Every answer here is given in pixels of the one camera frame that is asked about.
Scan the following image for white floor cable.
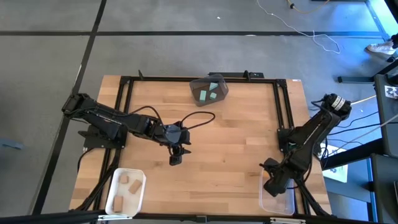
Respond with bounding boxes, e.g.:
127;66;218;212
256;0;342;55

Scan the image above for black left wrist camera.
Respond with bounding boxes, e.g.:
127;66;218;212
169;146;183;166

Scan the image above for black aluminium rig gantry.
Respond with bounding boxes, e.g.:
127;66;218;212
0;208;398;224

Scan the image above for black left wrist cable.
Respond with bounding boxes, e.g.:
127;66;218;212
129;105;216;131

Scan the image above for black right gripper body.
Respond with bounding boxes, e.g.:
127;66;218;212
263;169;294;198

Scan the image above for person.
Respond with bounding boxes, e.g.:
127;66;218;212
366;33;398;56

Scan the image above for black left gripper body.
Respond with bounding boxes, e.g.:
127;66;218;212
154;119;192;149

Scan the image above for grey blue floor object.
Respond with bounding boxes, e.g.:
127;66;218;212
0;138;25;151

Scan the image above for grey neighbouring table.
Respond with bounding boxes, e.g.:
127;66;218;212
373;73;398;158

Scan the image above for clear plastic bin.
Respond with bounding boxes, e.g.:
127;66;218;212
258;167;296;217

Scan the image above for yellow floor cord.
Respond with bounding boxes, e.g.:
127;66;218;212
285;0;330;15

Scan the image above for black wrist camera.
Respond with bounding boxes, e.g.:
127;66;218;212
169;146;183;166
259;157;279;171

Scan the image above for black stand base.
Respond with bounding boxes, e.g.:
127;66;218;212
338;58;398;84

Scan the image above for grey translucent plastic bin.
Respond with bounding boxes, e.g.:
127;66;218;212
188;73;229;108

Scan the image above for white plastic bin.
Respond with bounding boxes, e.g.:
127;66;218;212
104;167;147;218

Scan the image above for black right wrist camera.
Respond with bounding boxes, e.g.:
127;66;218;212
259;157;279;171

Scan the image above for black and white marker tag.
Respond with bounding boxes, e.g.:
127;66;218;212
384;85;398;100

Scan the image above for black bracket bar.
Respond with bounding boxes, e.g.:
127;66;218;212
207;70;265;80

